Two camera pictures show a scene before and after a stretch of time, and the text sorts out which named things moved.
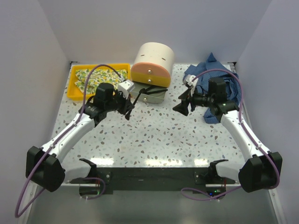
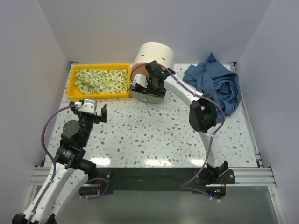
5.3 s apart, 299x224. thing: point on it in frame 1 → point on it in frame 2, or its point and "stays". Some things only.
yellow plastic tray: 74,92 stays
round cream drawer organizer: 153,67 stays
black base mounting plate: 93,186 stays
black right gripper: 182,108 → 148,90
